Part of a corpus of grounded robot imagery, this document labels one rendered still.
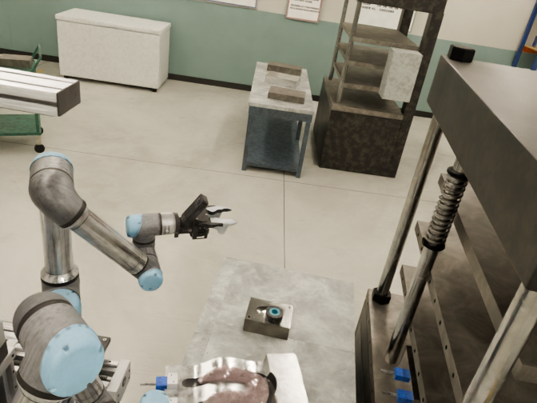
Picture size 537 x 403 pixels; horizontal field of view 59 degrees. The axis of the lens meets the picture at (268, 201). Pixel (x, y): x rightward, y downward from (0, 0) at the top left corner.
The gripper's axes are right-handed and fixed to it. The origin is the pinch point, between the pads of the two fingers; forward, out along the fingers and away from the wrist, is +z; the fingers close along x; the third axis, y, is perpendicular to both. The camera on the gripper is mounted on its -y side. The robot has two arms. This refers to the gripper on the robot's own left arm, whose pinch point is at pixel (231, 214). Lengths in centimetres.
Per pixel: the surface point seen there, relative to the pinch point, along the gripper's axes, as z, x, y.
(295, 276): 55, -30, 70
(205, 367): -8, 22, 56
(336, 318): 62, 3, 65
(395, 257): 91, -7, 39
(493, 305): 55, 65, -16
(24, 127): -94, -369, 174
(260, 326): 21, 4, 61
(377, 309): 87, 0, 67
